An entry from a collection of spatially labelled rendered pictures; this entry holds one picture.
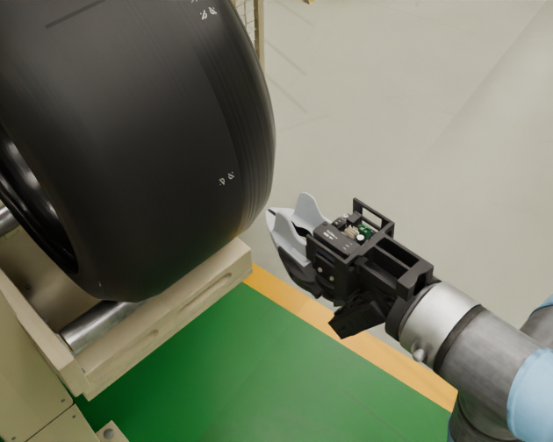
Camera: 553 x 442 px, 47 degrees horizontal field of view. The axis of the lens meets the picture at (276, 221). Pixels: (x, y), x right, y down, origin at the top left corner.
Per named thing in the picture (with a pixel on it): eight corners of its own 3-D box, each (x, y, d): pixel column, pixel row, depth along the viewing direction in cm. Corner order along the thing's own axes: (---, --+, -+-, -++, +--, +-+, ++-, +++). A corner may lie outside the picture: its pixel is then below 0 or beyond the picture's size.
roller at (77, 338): (50, 336, 97) (67, 360, 98) (52, 336, 93) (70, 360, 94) (222, 213, 112) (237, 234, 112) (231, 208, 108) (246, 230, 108)
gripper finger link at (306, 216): (284, 167, 70) (347, 207, 65) (288, 203, 74) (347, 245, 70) (264, 181, 69) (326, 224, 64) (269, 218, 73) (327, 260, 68)
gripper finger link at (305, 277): (298, 228, 69) (358, 271, 65) (299, 238, 71) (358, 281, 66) (268, 253, 67) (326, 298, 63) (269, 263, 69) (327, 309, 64)
